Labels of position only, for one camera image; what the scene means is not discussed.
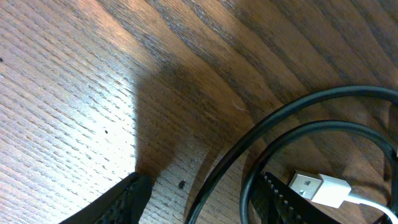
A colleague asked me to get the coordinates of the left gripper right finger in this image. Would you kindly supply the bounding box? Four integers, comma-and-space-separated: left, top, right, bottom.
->
250, 172, 339, 224

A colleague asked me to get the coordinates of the black usb cable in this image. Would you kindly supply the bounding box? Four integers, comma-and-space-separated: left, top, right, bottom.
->
183, 85, 398, 224

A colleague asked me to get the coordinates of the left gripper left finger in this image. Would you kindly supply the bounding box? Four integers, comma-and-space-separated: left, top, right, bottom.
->
63, 172, 153, 224

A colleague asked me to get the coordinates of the white usb cable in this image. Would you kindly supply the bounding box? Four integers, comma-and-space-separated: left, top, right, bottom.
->
288, 169, 398, 224

